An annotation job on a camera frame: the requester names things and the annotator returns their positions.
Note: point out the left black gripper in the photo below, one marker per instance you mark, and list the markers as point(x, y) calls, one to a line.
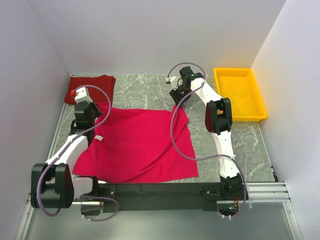
point(98, 113)

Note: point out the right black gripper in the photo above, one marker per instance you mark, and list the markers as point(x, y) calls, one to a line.
point(174, 94)

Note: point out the pink t shirt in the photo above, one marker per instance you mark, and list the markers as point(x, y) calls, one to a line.
point(135, 146)

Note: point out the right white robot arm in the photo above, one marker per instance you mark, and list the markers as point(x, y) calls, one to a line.
point(218, 121)

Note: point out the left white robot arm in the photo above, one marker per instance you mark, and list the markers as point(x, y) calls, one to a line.
point(54, 180)

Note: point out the folded dark red t shirt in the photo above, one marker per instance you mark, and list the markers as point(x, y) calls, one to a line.
point(104, 82)

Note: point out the yellow plastic tray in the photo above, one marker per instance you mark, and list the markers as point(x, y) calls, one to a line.
point(240, 86)

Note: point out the black base beam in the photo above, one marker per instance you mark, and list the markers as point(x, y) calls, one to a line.
point(171, 196)

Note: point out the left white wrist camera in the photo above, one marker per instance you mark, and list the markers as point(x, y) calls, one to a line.
point(81, 95)

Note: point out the aluminium frame rail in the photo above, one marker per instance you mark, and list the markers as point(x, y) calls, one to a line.
point(268, 215)

